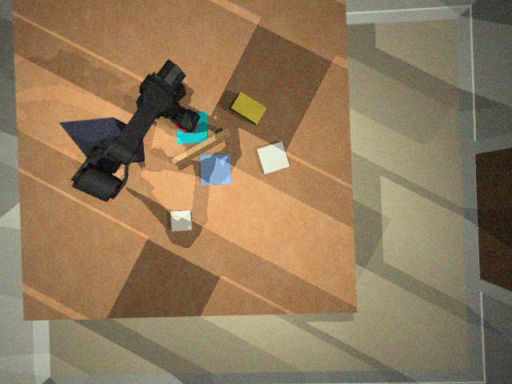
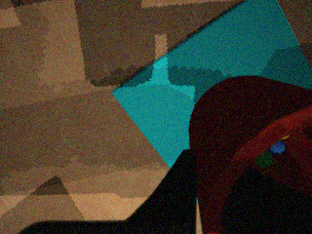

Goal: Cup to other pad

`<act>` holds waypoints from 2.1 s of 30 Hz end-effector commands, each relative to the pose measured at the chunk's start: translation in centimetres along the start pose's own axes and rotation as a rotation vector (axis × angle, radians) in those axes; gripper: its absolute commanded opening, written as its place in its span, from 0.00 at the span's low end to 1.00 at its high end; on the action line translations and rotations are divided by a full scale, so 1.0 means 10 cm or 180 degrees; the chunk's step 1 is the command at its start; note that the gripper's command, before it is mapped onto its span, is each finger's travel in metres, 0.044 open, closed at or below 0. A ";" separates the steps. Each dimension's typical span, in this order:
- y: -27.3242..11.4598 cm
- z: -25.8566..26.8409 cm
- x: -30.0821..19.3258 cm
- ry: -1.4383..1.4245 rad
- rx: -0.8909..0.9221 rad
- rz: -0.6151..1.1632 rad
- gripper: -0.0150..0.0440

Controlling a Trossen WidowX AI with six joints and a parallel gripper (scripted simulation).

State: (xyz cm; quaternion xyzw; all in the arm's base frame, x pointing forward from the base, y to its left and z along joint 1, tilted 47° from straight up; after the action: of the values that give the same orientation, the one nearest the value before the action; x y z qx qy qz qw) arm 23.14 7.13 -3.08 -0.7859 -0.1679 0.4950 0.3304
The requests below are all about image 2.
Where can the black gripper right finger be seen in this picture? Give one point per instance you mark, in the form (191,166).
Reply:
(258,204)

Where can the dark red cup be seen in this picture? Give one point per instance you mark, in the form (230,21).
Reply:
(233,123)

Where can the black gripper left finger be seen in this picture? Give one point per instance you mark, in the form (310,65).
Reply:
(170,209)

